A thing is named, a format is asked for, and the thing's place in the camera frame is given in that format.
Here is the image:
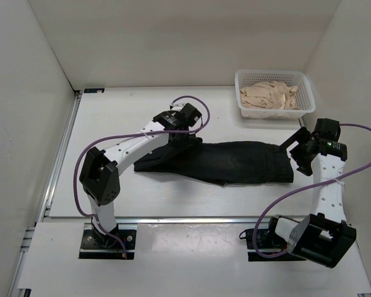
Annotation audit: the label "front aluminium rail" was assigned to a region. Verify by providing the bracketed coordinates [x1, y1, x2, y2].
[43, 215, 279, 226]

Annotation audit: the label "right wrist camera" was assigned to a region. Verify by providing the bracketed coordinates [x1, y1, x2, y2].
[313, 118, 341, 142]

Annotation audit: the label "black corner bracket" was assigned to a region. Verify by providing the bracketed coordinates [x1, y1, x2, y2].
[83, 88, 105, 93]

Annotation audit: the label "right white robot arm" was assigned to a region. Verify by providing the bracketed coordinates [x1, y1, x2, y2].
[265, 119, 357, 268]

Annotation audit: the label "beige trousers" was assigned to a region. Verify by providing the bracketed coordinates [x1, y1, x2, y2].
[240, 81, 300, 110]

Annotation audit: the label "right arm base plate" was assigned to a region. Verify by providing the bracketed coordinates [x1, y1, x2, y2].
[239, 227, 297, 262]

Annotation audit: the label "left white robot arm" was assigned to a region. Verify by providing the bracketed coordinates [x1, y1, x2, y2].
[74, 104, 202, 248]

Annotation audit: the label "left aluminium frame rail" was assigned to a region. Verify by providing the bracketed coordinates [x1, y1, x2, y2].
[20, 90, 83, 254]

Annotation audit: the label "black trousers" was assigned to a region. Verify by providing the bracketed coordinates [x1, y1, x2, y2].
[134, 137, 294, 186]

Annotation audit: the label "white plastic basket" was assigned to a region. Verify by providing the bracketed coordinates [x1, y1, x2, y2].
[235, 70, 315, 119]

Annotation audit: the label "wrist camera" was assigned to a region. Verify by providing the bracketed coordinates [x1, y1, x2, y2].
[313, 118, 341, 142]
[170, 103, 202, 127]

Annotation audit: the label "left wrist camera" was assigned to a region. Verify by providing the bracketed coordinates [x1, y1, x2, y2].
[170, 103, 202, 127]

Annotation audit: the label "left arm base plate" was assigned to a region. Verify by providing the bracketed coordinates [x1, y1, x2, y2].
[79, 224, 137, 260]

